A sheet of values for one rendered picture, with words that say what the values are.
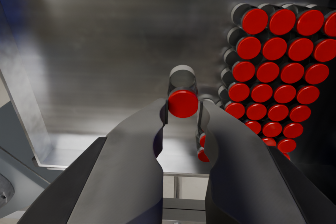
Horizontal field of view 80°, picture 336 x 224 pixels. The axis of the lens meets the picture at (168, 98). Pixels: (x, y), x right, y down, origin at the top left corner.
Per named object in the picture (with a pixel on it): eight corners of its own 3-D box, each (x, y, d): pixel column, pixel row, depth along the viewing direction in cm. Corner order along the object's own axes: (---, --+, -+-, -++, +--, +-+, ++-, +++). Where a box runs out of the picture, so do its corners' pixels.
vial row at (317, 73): (324, 4, 20) (359, 10, 16) (273, 142, 29) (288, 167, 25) (301, 4, 20) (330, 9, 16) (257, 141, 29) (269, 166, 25)
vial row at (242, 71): (254, 3, 20) (272, 8, 16) (225, 139, 29) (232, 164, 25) (232, 2, 20) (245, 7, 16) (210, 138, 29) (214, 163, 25)
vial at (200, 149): (211, 126, 28) (216, 150, 24) (209, 138, 29) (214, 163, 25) (196, 126, 28) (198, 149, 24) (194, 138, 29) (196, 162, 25)
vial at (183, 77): (197, 64, 16) (201, 89, 13) (194, 88, 18) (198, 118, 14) (169, 63, 16) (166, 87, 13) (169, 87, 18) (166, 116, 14)
